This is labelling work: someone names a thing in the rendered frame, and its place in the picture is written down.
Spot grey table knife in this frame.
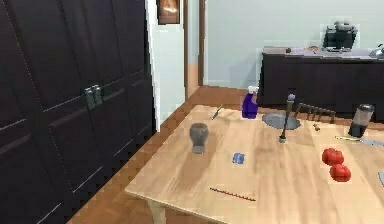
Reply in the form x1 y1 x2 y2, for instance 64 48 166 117
211 104 224 121

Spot purple spray bottle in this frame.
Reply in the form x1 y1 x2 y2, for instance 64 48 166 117
241 85 260 120

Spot blue sponge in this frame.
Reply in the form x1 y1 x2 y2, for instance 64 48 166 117
231 152 246 165

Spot grey round plate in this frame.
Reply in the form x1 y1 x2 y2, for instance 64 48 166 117
261 112 302 131

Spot red pencil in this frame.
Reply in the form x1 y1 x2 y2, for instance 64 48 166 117
209 187 257 203

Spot light wooden table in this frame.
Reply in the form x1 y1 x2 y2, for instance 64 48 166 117
124 104 384 224

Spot dark candlestick with purple top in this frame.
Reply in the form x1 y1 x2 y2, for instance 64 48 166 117
278 93 297 144

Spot dark panelled double door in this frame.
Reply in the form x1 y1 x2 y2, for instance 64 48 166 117
0 0 158 224

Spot dark kitchen counter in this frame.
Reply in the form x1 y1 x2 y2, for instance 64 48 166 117
257 46 384 123

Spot red tomato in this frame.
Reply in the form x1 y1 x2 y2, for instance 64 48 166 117
321 147 345 167
329 163 352 183

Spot black coffee machine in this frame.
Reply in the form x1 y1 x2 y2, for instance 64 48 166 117
322 20 359 53

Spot dark pepper grinder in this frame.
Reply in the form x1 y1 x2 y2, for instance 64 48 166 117
347 103 376 139

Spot grey kettle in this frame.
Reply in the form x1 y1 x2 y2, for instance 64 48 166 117
368 43 384 60

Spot brown door frame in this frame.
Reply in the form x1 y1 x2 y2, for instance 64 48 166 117
182 0 207 102

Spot grey door handle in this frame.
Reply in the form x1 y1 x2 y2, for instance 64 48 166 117
84 87 97 111
91 84 104 106

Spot framed orange wall picture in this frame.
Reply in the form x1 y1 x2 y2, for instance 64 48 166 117
156 0 181 26

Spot yellow handled knife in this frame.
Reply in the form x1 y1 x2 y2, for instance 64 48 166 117
334 135 363 143

